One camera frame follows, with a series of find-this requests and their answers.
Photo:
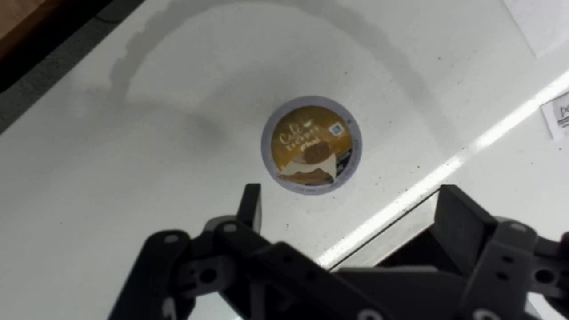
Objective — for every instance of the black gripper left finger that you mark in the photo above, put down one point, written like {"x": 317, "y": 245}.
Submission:
{"x": 251, "y": 205}

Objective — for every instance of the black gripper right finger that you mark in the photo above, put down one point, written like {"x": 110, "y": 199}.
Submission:
{"x": 464, "y": 219}

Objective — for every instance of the small coffee pod cup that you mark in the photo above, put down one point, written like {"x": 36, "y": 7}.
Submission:
{"x": 311, "y": 144}

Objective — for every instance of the small printed label sticker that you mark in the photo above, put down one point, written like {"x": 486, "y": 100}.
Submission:
{"x": 560, "y": 116}

